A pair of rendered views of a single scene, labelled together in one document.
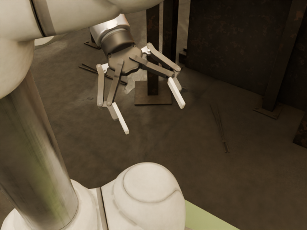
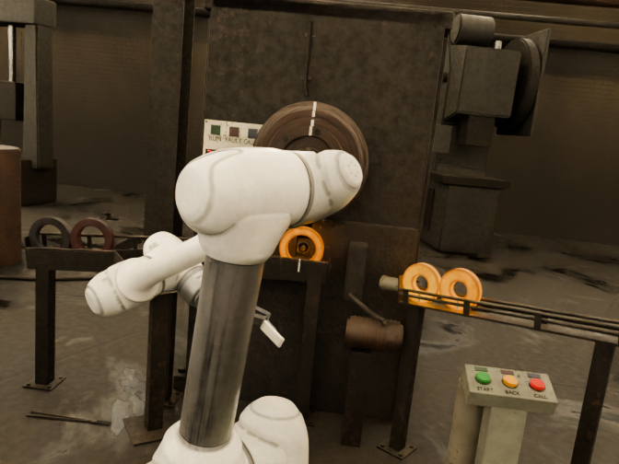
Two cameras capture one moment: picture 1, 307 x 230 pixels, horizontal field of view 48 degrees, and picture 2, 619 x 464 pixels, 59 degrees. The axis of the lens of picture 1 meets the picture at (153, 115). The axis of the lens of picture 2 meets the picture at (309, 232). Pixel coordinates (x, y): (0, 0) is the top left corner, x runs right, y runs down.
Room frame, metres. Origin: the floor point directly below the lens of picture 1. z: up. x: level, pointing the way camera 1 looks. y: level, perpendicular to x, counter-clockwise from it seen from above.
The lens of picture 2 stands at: (-0.55, 0.53, 1.25)
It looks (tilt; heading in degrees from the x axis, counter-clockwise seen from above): 11 degrees down; 330
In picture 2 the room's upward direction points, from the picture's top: 6 degrees clockwise
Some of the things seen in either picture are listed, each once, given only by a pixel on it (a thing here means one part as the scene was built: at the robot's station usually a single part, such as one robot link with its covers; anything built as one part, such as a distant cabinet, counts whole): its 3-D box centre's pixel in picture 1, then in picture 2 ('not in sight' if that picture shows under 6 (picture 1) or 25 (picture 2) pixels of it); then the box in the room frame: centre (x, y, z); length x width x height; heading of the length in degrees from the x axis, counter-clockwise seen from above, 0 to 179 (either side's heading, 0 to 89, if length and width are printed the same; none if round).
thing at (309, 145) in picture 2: not in sight; (308, 162); (1.31, -0.50, 1.12); 0.28 x 0.06 x 0.28; 57
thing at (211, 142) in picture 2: not in sight; (233, 144); (1.67, -0.33, 1.15); 0.26 x 0.02 x 0.18; 57
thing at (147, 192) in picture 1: (146, 208); (269, 449); (0.42, 0.02, 0.54); 0.18 x 0.16 x 0.22; 105
